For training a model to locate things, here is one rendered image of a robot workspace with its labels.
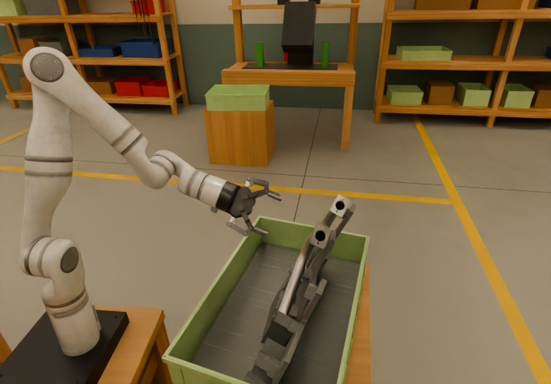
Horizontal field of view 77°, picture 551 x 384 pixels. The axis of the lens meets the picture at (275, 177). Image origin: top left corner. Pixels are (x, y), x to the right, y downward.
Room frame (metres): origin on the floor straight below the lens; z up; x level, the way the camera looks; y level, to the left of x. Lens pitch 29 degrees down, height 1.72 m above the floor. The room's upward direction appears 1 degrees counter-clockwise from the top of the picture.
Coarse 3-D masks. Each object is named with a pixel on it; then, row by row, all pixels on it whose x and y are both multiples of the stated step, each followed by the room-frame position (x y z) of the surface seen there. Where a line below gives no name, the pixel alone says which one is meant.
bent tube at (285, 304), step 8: (320, 224) 0.70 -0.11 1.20; (312, 232) 0.69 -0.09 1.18; (320, 232) 0.72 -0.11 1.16; (328, 232) 0.69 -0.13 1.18; (312, 240) 0.68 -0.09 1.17; (320, 240) 0.72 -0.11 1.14; (304, 248) 0.75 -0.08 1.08; (312, 248) 0.75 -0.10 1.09; (304, 256) 0.75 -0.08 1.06; (296, 264) 0.74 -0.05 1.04; (304, 264) 0.74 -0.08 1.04; (296, 272) 0.72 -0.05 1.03; (296, 280) 0.70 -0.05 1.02; (288, 288) 0.69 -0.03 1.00; (296, 288) 0.69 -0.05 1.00; (288, 296) 0.67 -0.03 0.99; (280, 304) 0.66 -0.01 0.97; (288, 304) 0.66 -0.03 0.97; (288, 312) 0.64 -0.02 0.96
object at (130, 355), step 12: (132, 312) 0.75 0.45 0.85; (144, 312) 0.75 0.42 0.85; (156, 312) 0.75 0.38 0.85; (132, 324) 0.71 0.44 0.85; (144, 324) 0.70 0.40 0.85; (156, 324) 0.70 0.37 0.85; (132, 336) 0.66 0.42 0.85; (144, 336) 0.66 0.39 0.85; (156, 336) 0.69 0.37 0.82; (120, 348) 0.63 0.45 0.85; (132, 348) 0.63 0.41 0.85; (144, 348) 0.63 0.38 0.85; (120, 360) 0.59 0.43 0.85; (132, 360) 0.59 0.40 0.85; (144, 360) 0.60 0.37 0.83; (108, 372) 0.56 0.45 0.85; (120, 372) 0.56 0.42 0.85; (132, 372) 0.56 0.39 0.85
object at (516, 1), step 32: (416, 0) 4.82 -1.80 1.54; (448, 0) 4.61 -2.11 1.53; (480, 0) 4.56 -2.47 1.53; (512, 0) 4.47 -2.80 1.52; (544, 0) 4.63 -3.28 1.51; (384, 32) 5.09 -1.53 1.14; (512, 32) 4.41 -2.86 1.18; (384, 64) 4.63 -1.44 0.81; (416, 64) 4.55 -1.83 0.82; (448, 64) 4.48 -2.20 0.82; (480, 64) 4.41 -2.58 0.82; (512, 64) 4.37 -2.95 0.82; (544, 64) 4.30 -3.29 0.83; (384, 96) 5.07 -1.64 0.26; (416, 96) 4.63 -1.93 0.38; (448, 96) 4.56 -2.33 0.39; (480, 96) 4.47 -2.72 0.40; (512, 96) 4.39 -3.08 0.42; (544, 96) 4.35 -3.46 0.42
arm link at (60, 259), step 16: (48, 240) 0.63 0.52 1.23; (64, 240) 0.63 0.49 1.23; (32, 256) 0.59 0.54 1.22; (48, 256) 0.59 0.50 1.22; (64, 256) 0.60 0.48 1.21; (80, 256) 0.65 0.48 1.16; (32, 272) 0.58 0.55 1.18; (48, 272) 0.57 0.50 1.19; (64, 272) 0.59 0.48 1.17; (80, 272) 0.63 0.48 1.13; (48, 288) 0.60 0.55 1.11; (64, 288) 0.58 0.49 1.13; (80, 288) 0.62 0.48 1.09; (48, 304) 0.58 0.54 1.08; (64, 304) 0.58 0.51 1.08
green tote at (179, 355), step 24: (264, 240) 1.08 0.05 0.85; (288, 240) 1.05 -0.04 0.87; (336, 240) 0.98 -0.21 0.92; (360, 240) 0.95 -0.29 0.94; (240, 264) 0.91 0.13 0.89; (216, 288) 0.75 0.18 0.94; (360, 288) 0.73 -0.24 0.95; (216, 312) 0.74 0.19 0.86; (192, 336) 0.62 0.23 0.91; (168, 360) 0.51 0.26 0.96
